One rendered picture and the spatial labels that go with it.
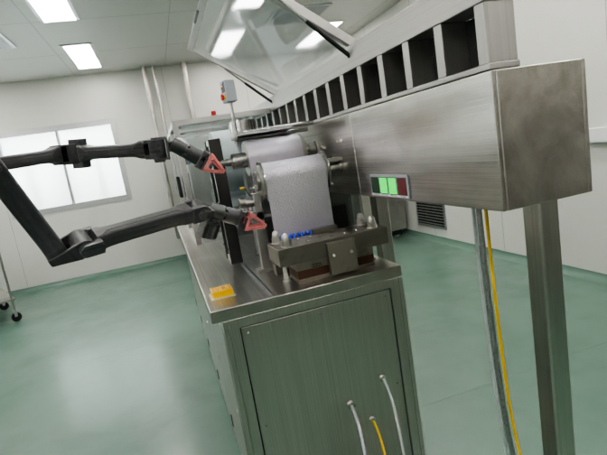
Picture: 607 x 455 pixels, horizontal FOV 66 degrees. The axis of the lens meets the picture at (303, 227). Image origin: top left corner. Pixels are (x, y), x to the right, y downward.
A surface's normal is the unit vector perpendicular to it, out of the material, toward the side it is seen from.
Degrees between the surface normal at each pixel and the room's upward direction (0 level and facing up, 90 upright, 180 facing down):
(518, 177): 90
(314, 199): 90
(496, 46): 90
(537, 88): 90
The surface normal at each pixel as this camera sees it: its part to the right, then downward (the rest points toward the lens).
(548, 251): 0.30, 0.11
